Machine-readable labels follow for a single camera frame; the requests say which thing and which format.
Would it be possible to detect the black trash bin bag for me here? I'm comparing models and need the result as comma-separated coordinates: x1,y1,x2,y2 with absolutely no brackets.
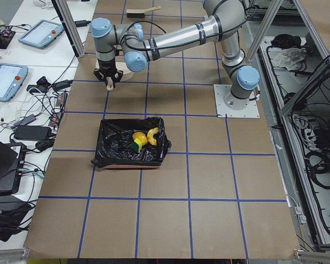
91,117,172,168

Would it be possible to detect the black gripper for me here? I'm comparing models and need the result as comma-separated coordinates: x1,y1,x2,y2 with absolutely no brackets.
93,62,123,83

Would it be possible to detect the teach pendant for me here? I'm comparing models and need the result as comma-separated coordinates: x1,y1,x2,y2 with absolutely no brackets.
18,19,64,49
0,63,28,102

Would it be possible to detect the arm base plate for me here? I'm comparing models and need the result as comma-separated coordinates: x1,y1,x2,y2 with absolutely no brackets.
213,84,260,118

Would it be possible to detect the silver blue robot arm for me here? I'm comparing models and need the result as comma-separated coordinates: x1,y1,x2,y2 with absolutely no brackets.
91,0,260,100

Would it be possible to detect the orange bread roll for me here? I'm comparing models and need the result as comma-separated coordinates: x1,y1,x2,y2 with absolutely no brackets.
133,131,148,145

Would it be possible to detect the black laptop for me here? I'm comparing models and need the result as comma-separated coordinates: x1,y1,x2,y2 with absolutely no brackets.
0,141,27,196

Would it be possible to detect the left side aluminium frame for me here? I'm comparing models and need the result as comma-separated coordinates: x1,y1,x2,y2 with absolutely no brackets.
243,1,330,252

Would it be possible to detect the white hand brush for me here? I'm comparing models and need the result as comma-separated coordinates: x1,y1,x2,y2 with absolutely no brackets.
126,5,161,18

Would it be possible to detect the beige plastic dustpan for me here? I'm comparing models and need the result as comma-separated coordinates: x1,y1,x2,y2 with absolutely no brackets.
94,61,134,91

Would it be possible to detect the far teach pendant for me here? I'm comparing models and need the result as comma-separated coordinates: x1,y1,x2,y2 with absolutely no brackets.
18,19,64,49

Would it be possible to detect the large black power adapter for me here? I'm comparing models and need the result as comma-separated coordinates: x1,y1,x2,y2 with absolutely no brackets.
14,125,51,141

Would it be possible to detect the black webcam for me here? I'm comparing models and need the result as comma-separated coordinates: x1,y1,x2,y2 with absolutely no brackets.
26,76,51,94

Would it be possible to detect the near teach pendant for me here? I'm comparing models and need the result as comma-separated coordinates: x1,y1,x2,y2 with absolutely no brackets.
0,63,28,102

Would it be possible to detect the crumpled white cloth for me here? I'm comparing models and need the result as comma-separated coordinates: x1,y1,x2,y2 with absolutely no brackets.
272,47,307,71

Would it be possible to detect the aluminium frame post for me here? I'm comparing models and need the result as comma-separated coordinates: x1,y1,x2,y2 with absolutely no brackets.
52,0,85,58

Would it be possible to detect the yellow green sponge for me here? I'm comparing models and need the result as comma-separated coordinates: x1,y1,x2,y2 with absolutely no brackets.
130,139,143,153

